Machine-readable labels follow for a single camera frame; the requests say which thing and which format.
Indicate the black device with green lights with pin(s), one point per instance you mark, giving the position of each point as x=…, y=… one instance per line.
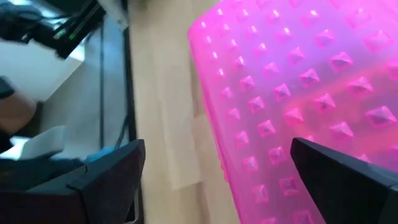
x=71, y=28

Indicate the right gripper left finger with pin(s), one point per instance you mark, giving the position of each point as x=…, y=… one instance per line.
x=102, y=193

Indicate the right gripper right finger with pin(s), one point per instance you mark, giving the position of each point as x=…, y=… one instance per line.
x=348, y=193

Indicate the white object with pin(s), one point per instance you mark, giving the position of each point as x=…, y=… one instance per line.
x=40, y=141

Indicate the pink plastic basket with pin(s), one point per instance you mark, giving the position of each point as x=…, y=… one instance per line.
x=295, y=77

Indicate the person's hand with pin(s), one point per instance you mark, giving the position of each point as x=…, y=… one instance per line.
x=15, y=113

